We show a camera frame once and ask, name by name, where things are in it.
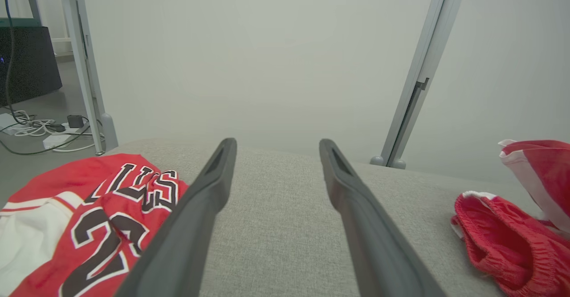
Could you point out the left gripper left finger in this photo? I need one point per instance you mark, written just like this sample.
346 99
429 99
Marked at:
178 243

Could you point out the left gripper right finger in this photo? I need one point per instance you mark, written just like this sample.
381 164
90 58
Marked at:
378 252

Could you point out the red shorts white stripe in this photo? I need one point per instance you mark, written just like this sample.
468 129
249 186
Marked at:
503 239

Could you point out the red jersey white sleeves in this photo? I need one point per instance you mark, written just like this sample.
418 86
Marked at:
44 181

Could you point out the black power adapter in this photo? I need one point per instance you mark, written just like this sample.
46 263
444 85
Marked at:
75 121

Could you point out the black cabinet box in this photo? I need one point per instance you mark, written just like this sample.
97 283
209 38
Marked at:
31 65

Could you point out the teal shelf board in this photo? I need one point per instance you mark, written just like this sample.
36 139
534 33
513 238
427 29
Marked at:
18 22

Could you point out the grey slotted partition post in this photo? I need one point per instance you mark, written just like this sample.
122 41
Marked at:
427 52

